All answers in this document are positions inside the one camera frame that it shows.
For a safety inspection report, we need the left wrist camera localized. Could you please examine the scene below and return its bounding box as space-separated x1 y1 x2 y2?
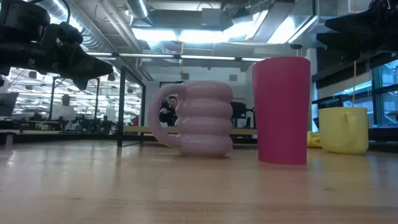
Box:
0 0 51 42

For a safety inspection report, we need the silver ceiling duct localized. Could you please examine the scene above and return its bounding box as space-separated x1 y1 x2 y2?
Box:
37 0 114 53

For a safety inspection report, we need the lilac ribbed mug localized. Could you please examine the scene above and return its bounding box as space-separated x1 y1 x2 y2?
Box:
147 80 234 158

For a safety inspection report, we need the magenta tall plastic cup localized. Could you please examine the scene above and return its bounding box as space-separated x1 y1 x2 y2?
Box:
252 56 312 165

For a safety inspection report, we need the yellow cloth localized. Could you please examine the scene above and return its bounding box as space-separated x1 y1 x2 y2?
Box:
307 131 322 149

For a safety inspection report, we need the long ceiling light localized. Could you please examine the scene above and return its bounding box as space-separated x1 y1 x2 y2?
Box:
86 52 269 63

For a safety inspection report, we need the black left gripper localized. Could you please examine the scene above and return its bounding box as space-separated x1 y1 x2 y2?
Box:
0 21 114 91

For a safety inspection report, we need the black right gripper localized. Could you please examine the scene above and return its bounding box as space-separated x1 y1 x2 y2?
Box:
316 0 398 62

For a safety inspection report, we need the person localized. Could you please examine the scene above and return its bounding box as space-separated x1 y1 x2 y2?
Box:
50 93 77 130
159 95 179 127

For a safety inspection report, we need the yellow mug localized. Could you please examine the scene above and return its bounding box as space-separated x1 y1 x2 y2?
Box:
318 106 369 156

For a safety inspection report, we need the dark computer monitor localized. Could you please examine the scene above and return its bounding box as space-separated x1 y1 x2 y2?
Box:
0 91 20 118

